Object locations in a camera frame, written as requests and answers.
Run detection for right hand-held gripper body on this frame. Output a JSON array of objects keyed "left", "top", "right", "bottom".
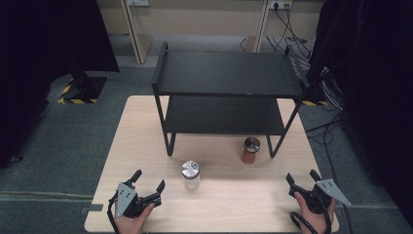
[{"left": 303, "top": 178, "right": 352, "bottom": 215}]

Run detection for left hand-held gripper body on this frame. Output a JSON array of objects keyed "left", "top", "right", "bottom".
[{"left": 115, "top": 182, "right": 154, "bottom": 218}]

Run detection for glass jar with white powder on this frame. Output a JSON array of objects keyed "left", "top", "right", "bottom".
[{"left": 180, "top": 160, "right": 202, "bottom": 191}]

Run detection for glass jar with orange powder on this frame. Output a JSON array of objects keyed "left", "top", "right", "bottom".
[{"left": 241, "top": 136, "right": 261, "bottom": 165}]

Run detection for black two-tier metal rack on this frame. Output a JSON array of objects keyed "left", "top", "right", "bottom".
[{"left": 151, "top": 41, "right": 311, "bottom": 159}]

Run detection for person's left hand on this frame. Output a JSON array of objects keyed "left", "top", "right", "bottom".
[{"left": 114, "top": 203, "right": 156, "bottom": 234}]

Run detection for person's right hand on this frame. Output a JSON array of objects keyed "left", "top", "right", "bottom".
[{"left": 293, "top": 192, "right": 336, "bottom": 234}]

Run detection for black stand base hazard stripes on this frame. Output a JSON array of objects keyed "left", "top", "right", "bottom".
[{"left": 57, "top": 71, "right": 108, "bottom": 105}]

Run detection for black curtain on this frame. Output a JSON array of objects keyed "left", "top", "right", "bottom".
[
  {"left": 0, "top": 0, "right": 120, "bottom": 169},
  {"left": 306, "top": 0, "right": 413, "bottom": 225}
]

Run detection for beige furniture leg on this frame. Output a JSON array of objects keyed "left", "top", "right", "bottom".
[
  {"left": 248, "top": 0, "right": 271, "bottom": 54},
  {"left": 120, "top": 0, "right": 154, "bottom": 64}
]

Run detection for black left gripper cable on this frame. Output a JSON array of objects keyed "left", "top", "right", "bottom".
[{"left": 107, "top": 191, "right": 121, "bottom": 234}]

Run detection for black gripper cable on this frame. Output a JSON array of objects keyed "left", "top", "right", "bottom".
[
  {"left": 289, "top": 191, "right": 333, "bottom": 234},
  {"left": 107, "top": 191, "right": 121, "bottom": 234}
]

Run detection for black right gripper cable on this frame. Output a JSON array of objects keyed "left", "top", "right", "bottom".
[{"left": 289, "top": 191, "right": 333, "bottom": 234}]

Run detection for white cable bundle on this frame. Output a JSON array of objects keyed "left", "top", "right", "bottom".
[{"left": 319, "top": 69, "right": 346, "bottom": 112}]

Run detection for black power cable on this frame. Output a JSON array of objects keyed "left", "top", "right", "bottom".
[{"left": 266, "top": 3, "right": 316, "bottom": 59}]

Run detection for white wall socket with plugs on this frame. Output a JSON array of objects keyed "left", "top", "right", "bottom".
[{"left": 268, "top": 0, "right": 293, "bottom": 10}]

